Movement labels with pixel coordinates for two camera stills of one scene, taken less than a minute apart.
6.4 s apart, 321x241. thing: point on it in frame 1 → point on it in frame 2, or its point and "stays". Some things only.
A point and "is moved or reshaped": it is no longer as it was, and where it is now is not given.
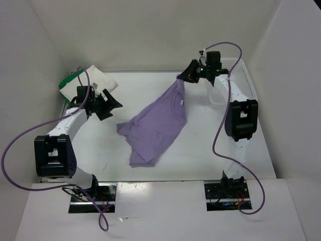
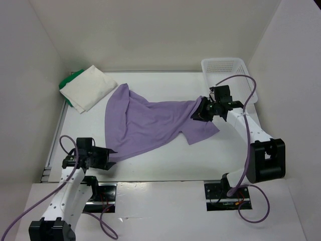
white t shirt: [90, 77] stays
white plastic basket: [239, 76] stays
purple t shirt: [150, 131] is moved or reshaped
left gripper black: [110, 103] → [104, 152]
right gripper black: [189, 74] → [199, 113]
